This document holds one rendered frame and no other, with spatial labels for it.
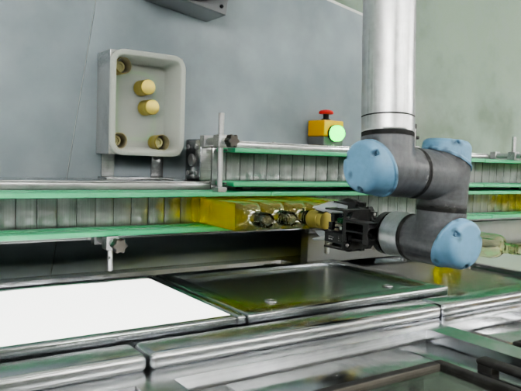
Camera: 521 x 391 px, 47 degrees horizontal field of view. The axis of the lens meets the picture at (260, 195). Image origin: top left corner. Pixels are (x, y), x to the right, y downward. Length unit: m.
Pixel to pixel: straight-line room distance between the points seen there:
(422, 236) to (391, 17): 0.32
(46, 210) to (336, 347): 0.63
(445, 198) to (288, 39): 0.86
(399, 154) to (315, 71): 0.91
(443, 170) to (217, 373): 0.43
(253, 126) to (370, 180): 0.80
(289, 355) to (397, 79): 0.40
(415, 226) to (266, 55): 0.81
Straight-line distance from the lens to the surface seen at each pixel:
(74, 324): 0.89
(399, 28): 0.88
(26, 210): 1.22
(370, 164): 0.82
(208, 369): 0.79
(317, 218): 1.18
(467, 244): 0.93
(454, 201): 0.93
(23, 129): 1.35
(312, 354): 0.87
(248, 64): 1.59
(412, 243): 0.95
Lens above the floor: 2.07
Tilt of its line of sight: 55 degrees down
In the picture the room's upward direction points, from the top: 97 degrees clockwise
